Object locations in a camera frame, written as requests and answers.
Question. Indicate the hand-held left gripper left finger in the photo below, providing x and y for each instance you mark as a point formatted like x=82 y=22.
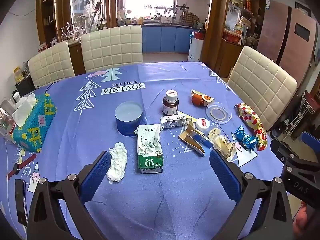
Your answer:
x=96 y=177

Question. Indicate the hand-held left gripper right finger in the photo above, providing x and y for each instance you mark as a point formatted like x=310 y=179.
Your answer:
x=225 y=177

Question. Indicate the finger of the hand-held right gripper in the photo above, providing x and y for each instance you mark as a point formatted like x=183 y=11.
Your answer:
x=311 y=141
x=282 y=150

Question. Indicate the white tissue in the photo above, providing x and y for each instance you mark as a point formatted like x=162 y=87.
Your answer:
x=117 y=162

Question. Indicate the cream snack wrapper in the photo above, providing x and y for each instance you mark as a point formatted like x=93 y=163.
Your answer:
x=223 y=146

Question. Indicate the blue foil wrapper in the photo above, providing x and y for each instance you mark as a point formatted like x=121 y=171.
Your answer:
x=246 y=138

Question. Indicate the red checked snack wrapper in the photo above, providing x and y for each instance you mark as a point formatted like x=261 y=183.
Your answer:
x=252 y=120

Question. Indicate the small round cream lid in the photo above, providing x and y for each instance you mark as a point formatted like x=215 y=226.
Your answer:
x=214 y=134

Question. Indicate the brown blue carton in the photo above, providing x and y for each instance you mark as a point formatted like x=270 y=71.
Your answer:
x=195 y=138

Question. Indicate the white red-label bottle cap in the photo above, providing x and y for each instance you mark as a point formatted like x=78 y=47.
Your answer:
x=202 y=124

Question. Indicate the green white snack packet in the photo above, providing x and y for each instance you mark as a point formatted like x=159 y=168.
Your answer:
x=149 y=150

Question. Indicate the clear round plastic dish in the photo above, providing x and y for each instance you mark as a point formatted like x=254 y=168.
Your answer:
x=218 y=112

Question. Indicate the blue patterned cup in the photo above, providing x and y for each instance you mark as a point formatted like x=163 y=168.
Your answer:
x=128 y=120

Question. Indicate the silver foil blister pack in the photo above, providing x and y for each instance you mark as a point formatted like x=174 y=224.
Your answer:
x=175 y=122

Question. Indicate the brown medicine bottle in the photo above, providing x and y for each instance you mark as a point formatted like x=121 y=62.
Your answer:
x=170 y=105

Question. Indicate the person's right hand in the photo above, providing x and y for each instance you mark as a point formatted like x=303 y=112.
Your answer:
x=302 y=217

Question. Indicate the white metal stand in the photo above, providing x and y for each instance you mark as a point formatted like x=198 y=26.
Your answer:
x=300 y=120

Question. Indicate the red basin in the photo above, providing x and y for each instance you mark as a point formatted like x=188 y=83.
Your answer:
x=311 y=101

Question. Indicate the cream quilted chair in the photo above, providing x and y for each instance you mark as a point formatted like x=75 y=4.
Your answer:
x=112 y=47
x=262 y=87
x=51 y=65

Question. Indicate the blue printed tablecloth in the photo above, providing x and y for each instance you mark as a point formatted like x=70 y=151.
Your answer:
x=160 y=205

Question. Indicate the red wristwatch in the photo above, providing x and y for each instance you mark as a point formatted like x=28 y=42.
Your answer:
x=21 y=166

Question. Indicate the blue beaded tissue box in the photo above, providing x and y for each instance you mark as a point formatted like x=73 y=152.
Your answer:
x=35 y=127

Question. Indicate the black phone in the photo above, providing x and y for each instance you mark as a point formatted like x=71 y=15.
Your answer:
x=21 y=202

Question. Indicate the clear plastic container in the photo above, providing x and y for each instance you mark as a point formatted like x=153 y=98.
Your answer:
x=6 y=122

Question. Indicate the rose brown refrigerator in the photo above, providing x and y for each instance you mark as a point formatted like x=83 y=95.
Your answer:
x=282 y=35

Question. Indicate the black box appliance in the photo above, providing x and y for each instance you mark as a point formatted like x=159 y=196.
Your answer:
x=25 y=86

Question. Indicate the wooden display cabinet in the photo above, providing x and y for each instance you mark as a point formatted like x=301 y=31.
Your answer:
x=235 y=30

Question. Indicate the yellow jar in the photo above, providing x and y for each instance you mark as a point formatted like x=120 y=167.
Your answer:
x=18 y=73

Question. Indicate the white water dispenser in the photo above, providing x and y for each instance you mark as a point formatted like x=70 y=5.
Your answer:
x=195 y=47

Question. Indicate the row of hanging wine glasses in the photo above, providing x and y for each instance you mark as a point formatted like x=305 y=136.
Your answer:
x=72 y=31

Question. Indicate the blue kitchen cabinets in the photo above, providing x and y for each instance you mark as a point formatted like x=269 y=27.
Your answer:
x=160 y=38

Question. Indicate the wooden glass-front cabinet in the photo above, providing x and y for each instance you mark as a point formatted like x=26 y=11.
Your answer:
x=57 y=10

